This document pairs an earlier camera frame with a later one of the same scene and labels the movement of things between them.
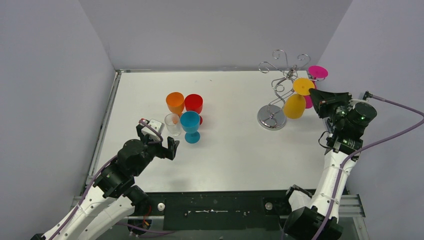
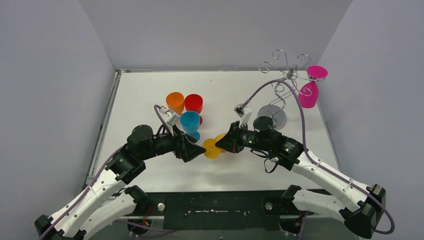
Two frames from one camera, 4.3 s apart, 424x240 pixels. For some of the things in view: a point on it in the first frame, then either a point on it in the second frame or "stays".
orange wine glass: (175, 102) stays
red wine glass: (194, 102) stays
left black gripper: (162, 149) to (181, 147)
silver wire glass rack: (273, 116) stays
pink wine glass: (317, 72) stays
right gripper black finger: (325, 101) to (231, 142)
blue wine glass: (190, 122) stays
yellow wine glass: (294, 104) to (212, 151)
